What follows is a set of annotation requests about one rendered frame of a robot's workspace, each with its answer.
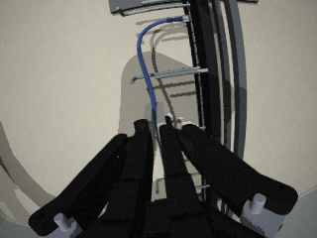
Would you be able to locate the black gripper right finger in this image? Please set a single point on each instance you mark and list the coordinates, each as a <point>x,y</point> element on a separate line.
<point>261,203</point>

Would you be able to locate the dark grey metal rack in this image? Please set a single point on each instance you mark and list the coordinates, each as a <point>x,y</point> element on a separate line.
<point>209,105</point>

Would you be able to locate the blue cable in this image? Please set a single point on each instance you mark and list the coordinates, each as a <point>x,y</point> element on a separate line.
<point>145,72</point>

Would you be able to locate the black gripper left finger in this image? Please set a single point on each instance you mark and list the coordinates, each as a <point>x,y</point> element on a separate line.
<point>83,200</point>

